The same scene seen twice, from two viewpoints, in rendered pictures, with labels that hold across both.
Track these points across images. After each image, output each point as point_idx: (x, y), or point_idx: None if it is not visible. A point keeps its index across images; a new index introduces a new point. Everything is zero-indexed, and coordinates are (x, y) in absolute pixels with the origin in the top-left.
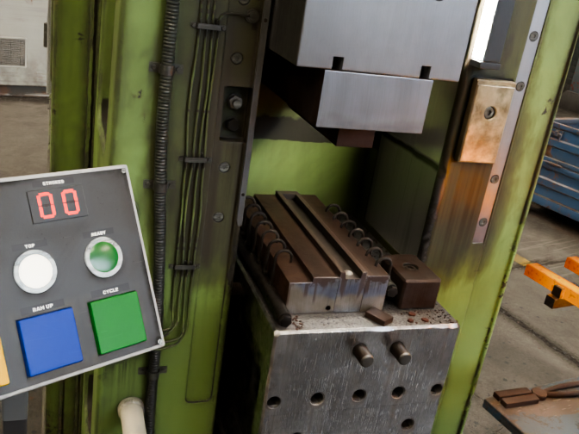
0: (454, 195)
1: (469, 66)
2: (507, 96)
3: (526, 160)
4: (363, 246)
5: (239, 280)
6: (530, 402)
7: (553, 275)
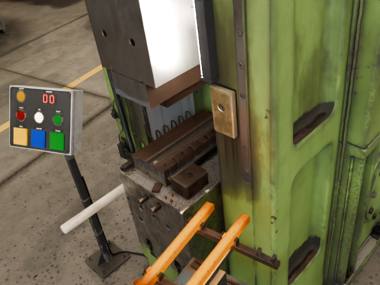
0: (224, 147)
1: None
2: (227, 100)
3: (263, 145)
4: None
5: None
6: None
7: (202, 213)
